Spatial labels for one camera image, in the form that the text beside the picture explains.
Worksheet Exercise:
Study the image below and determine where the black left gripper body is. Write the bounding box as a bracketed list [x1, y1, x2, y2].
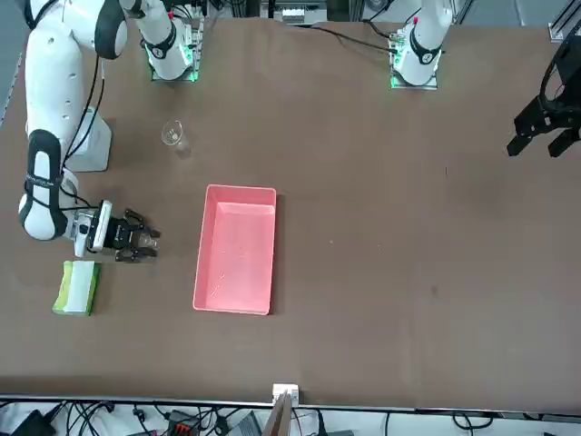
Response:
[537, 35, 581, 133]

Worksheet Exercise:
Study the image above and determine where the green tissue pack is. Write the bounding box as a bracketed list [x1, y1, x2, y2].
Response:
[52, 260, 102, 317]

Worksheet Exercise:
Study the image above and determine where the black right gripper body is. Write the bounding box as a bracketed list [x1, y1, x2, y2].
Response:
[104, 216, 140, 252]

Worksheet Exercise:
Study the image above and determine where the white lidded trash bin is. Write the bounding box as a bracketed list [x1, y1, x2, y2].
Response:
[67, 106, 113, 173]

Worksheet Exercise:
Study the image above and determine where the aluminium frame post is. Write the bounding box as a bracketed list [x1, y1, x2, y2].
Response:
[264, 383, 300, 436]

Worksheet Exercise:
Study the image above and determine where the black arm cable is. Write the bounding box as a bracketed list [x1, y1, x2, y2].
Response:
[26, 0, 108, 223]
[290, 22, 397, 55]

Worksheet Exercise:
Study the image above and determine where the pink plastic container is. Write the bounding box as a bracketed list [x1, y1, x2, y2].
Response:
[192, 183, 279, 317]

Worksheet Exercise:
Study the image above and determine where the small glass beaker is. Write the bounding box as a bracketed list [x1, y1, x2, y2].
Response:
[138, 231, 160, 255]

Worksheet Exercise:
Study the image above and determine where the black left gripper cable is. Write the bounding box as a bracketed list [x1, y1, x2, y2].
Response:
[541, 43, 573, 114]

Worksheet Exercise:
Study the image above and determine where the black power adapter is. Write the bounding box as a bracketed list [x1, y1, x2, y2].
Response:
[8, 408, 55, 436]

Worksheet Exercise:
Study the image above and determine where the black and orange device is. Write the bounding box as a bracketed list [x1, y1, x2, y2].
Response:
[165, 410, 202, 436]

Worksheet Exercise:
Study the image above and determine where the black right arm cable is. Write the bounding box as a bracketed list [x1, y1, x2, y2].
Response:
[26, 0, 108, 223]

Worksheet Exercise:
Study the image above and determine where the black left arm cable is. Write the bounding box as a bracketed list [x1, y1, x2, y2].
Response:
[290, 22, 397, 55]

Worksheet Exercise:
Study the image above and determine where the large glass beaker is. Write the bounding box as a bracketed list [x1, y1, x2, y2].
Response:
[161, 119, 192, 161]

